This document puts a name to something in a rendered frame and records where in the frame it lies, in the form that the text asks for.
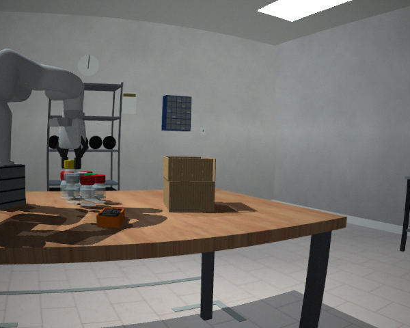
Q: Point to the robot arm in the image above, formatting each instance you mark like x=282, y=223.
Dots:
x=20, y=75

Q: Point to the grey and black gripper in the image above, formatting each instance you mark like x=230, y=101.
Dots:
x=72, y=137

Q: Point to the orange digital multimeter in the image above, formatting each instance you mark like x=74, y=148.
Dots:
x=110, y=218

